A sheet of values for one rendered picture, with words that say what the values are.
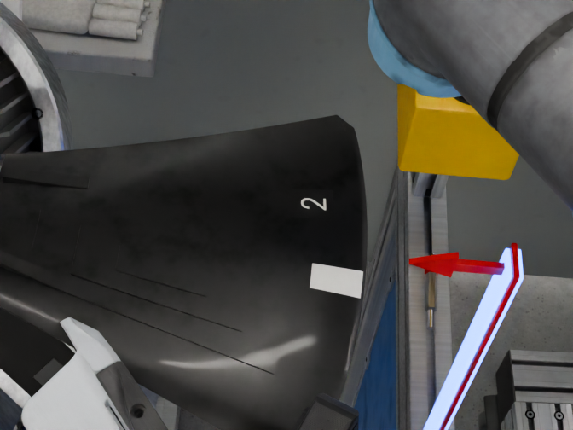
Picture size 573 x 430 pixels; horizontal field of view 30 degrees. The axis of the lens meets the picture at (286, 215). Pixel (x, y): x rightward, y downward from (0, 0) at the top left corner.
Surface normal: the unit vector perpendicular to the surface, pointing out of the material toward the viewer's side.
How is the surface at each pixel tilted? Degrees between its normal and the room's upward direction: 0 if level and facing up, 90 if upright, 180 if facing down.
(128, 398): 20
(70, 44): 0
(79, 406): 6
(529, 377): 0
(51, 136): 50
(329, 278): 14
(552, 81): 43
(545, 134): 74
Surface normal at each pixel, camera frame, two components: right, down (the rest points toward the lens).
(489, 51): -0.68, 0.09
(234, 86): -0.05, 0.83
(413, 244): 0.07, -0.56
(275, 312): 0.20, -0.34
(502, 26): -0.51, -0.11
